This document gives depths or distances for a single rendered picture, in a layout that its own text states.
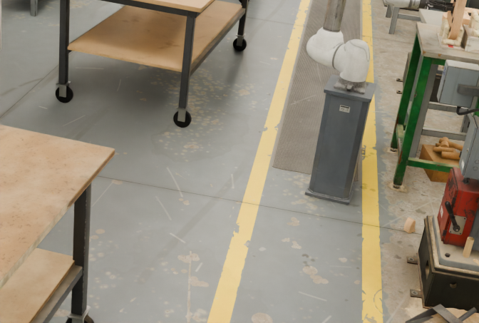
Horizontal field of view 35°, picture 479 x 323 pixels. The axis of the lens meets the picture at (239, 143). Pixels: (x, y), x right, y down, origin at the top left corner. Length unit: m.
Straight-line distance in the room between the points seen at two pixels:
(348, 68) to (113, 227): 1.58
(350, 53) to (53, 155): 2.04
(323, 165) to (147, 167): 1.09
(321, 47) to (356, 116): 0.45
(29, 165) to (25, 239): 0.48
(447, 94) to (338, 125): 0.84
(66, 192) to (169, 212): 1.69
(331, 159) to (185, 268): 1.20
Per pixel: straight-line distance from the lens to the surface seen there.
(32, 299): 2.95
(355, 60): 4.34
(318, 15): 8.40
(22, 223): 2.51
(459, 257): 3.86
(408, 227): 4.50
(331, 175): 4.58
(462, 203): 3.78
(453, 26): 4.66
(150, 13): 6.27
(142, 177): 4.63
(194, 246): 4.04
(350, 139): 4.46
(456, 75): 3.81
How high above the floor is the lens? 2.25
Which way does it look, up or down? 26 degrees down
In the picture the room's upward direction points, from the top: 8 degrees clockwise
